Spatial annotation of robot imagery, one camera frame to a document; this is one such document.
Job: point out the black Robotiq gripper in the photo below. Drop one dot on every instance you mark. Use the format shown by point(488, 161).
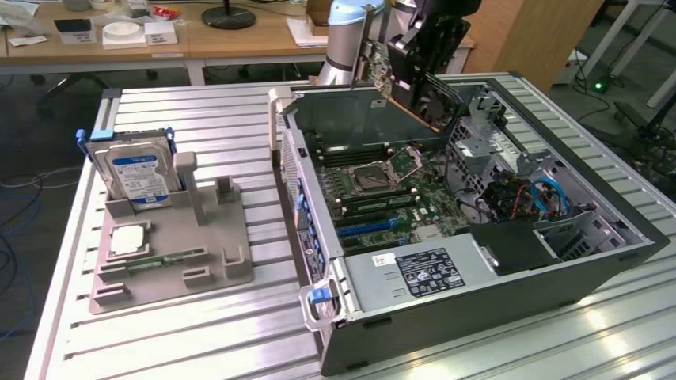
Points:
point(428, 47)

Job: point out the Nvidia graphics card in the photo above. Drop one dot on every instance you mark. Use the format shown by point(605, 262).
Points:
point(434, 103)

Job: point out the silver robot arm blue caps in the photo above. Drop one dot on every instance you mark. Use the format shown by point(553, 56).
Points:
point(342, 51)

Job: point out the wooden cabinet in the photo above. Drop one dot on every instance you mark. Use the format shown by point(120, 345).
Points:
point(528, 39)

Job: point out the cardboard box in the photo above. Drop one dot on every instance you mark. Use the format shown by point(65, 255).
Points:
point(316, 17)

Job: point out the white paper stack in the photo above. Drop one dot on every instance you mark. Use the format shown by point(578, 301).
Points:
point(302, 37)

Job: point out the silver socket cover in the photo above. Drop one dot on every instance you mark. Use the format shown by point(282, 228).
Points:
point(409, 158)

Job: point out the device with green light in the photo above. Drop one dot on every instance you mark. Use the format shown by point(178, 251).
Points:
point(600, 86)

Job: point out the CPU socket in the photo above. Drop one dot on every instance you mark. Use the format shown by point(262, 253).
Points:
point(372, 178)

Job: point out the wooden desk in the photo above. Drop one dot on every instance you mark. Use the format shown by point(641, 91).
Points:
point(237, 43)

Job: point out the black round lamp base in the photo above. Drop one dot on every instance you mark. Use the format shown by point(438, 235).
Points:
point(229, 17)

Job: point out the RAM stick with black label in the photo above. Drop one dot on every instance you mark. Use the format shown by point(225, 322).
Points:
point(380, 201)

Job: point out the long black expansion slot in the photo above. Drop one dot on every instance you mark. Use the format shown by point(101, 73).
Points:
point(361, 219)

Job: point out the black floor stand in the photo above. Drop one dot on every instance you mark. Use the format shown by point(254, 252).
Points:
point(644, 126)

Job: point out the green Dell motherboard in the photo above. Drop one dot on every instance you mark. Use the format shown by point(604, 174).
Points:
point(401, 229)

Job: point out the blue expansion slot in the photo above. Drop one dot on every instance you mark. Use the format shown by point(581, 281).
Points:
point(369, 227)

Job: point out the red packet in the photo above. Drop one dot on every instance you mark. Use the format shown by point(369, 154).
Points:
point(164, 12)

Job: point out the small white box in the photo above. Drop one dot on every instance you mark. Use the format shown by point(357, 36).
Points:
point(160, 33)

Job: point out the grey power supply unit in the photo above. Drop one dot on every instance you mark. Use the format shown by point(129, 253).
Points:
point(422, 273)

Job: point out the white box with round dish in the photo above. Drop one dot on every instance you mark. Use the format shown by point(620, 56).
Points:
point(124, 35)

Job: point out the grey plastic parts rack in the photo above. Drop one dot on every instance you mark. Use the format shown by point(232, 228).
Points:
point(210, 237)

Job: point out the hard disk in blue caddy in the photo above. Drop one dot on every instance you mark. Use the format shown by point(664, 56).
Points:
point(134, 174)

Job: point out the blue case release latch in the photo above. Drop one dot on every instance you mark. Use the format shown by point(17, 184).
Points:
point(317, 296)

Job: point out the white box with black lid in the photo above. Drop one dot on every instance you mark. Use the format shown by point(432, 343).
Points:
point(74, 31)

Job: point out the black open PC case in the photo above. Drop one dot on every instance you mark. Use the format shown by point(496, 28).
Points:
point(474, 316)

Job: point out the black office chair base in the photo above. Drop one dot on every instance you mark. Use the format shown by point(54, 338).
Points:
point(68, 87)

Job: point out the green RAM stick bare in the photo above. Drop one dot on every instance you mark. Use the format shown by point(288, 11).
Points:
point(164, 260)

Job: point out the silver CPU chip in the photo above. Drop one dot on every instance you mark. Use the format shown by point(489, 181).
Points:
point(128, 240)

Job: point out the white paper tag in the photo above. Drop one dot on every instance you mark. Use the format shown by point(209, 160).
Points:
point(26, 40)

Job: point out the white table frame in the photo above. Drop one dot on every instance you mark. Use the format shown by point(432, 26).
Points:
point(622, 31)

